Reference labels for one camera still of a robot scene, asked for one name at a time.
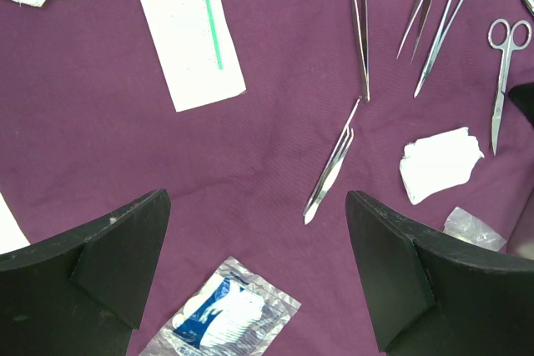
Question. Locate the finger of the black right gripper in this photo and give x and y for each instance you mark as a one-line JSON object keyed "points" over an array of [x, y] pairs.
{"points": [[522, 96]]}

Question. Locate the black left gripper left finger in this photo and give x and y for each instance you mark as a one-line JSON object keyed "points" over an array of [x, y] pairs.
{"points": [[84, 291]]}

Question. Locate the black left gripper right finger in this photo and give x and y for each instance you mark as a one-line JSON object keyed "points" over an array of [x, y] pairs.
{"points": [[431, 294]]}

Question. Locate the green-white sealed packet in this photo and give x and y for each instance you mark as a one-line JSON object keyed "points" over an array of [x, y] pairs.
{"points": [[464, 226]]}

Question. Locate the white folded gauze pad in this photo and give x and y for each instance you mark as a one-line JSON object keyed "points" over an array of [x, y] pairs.
{"points": [[445, 160]]}

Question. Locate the purple cloth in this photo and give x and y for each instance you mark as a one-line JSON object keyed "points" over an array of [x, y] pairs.
{"points": [[88, 125]]}

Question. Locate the blue-white gauze packet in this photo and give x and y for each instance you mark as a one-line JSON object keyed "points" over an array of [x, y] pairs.
{"points": [[236, 312]]}

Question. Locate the long steel forceps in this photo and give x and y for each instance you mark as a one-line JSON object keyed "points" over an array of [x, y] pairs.
{"points": [[360, 26]]}

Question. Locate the white sterile pouch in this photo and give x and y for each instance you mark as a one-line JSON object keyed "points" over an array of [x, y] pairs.
{"points": [[196, 51]]}

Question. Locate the steel scalpel handle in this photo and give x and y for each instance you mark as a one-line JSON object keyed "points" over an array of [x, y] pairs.
{"points": [[332, 168]]}

